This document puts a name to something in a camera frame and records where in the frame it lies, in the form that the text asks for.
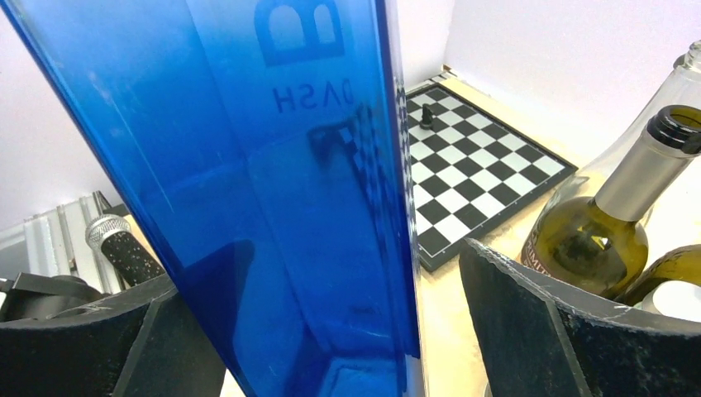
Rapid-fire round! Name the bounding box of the aluminium frame rail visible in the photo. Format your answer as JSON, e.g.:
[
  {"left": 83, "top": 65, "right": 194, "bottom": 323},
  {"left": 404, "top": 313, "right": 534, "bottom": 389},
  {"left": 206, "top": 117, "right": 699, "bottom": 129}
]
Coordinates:
[{"left": 1, "top": 191, "right": 128, "bottom": 294}]

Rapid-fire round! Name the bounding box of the dark green labelled wine bottle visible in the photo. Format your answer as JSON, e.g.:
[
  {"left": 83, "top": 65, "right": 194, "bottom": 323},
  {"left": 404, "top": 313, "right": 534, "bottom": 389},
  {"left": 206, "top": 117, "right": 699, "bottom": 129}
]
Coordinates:
[{"left": 520, "top": 104, "right": 700, "bottom": 300}]

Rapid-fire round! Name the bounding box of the black microphone silver head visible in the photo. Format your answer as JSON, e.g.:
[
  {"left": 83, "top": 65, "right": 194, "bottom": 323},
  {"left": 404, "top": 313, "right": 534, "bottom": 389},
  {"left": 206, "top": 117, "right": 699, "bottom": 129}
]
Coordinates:
[{"left": 85, "top": 214, "right": 165, "bottom": 287}]

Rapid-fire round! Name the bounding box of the blue square glass bottle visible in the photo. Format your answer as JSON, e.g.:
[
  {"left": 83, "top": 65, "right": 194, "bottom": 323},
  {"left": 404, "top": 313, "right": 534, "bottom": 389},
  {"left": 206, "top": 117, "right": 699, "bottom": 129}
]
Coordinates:
[{"left": 1, "top": 1, "right": 426, "bottom": 396}]

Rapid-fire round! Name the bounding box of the black white chessboard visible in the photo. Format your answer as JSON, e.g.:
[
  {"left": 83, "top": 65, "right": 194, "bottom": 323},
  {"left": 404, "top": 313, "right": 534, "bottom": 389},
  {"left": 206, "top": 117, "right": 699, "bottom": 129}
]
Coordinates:
[{"left": 407, "top": 83, "right": 577, "bottom": 273}]

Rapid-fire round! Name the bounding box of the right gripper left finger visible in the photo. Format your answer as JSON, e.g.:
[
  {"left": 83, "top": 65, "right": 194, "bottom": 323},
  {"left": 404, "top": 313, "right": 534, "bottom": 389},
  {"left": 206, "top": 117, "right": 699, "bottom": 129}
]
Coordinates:
[{"left": 1, "top": 275, "right": 226, "bottom": 396}]

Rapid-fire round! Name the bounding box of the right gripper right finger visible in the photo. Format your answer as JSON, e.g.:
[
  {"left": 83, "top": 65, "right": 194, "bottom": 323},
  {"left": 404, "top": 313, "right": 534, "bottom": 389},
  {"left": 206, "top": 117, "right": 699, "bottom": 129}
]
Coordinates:
[{"left": 459, "top": 238, "right": 700, "bottom": 396}]

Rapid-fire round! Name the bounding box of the tall clear glass bottle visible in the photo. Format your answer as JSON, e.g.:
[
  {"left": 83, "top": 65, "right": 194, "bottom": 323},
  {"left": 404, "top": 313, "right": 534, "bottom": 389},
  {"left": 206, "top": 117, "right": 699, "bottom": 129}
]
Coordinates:
[{"left": 558, "top": 39, "right": 701, "bottom": 232}]

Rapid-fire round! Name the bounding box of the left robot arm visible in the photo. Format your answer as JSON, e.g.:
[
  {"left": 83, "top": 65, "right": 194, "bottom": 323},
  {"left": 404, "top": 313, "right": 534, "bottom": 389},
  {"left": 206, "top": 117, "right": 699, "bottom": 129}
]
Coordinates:
[{"left": 1, "top": 273, "right": 108, "bottom": 323}]

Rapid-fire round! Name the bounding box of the black chess pawn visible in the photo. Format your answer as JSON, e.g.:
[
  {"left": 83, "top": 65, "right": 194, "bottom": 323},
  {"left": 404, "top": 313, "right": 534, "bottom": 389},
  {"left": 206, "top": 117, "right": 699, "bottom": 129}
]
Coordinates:
[{"left": 419, "top": 103, "right": 434, "bottom": 131}]

